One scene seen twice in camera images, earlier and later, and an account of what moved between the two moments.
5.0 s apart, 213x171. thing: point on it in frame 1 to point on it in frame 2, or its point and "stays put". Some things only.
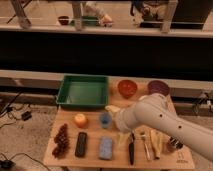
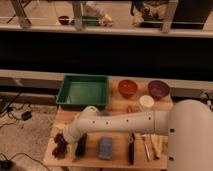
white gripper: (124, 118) to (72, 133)
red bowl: (127, 88) stays put
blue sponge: (105, 148) stays put
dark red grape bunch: (62, 141) stays put
